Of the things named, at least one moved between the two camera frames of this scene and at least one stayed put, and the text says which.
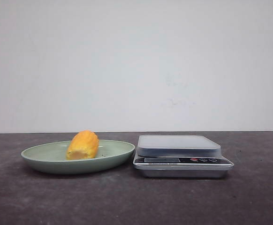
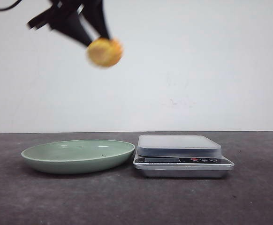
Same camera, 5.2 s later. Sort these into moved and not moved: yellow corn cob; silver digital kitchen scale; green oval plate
Moved: yellow corn cob
Not moved: green oval plate; silver digital kitchen scale
